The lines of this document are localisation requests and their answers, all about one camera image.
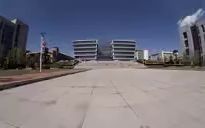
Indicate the low brown building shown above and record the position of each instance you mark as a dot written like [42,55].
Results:
[61,56]

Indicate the row of green trees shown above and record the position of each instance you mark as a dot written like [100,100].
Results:
[15,58]

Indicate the wide pale stairway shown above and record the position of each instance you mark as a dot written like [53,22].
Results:
[110,65]

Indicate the dark glass building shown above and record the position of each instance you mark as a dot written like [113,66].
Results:
[6,33]

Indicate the dark kerb strip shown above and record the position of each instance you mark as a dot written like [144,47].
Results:
[23,82]

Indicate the low pale building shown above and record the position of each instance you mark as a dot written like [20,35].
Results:
[165,56]

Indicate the grey banded building, glass centre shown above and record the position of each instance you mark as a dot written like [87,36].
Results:
[85,50]

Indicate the pole with sign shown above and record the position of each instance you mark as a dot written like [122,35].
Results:
[41,56]

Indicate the grass strip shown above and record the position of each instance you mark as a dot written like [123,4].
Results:
[16,72]

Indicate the pale concrete slab plaza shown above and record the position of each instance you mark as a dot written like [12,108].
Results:
[130,100]

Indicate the small white building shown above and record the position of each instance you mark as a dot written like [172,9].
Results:
[140,55]

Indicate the row of bare trees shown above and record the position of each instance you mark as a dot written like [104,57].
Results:
[190,61]

